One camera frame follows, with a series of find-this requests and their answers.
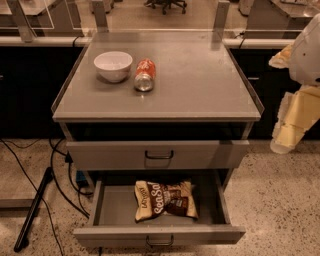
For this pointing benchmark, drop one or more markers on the white horizontal rail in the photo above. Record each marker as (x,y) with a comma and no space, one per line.
(82,41)

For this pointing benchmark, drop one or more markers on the black top drawer handle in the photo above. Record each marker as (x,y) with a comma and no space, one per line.
(151,156)

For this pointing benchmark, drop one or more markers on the open middle drawer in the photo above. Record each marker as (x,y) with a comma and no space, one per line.
(112,219)

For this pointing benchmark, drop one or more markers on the black bar on floor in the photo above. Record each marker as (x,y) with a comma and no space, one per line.
(22,240)

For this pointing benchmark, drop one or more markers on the black office chair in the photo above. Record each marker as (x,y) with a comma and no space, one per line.
(166,4)

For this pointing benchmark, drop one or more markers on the padded gripper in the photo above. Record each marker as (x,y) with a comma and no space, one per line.
(307,55)

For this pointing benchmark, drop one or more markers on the black middle drawer handle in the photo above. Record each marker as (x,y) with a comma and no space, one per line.
(157,243)

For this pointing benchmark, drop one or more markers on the closed top drawer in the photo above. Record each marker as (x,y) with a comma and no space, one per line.
(140,155)

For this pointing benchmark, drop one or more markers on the grey drawer cabinet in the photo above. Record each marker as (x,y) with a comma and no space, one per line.
(200,94)

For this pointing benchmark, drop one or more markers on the white ceramic bowl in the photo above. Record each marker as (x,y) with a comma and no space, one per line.
(114,66)

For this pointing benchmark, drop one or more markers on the black drawer handle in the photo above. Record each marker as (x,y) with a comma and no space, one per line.
(151,156)
(157,243)

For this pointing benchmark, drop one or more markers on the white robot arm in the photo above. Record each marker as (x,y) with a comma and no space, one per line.
(309,41)

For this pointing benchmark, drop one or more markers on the orange soda can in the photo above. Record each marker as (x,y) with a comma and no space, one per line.
(145,75)

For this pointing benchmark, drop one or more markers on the brown sea salt chip bag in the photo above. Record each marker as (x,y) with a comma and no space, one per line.
(155,199)

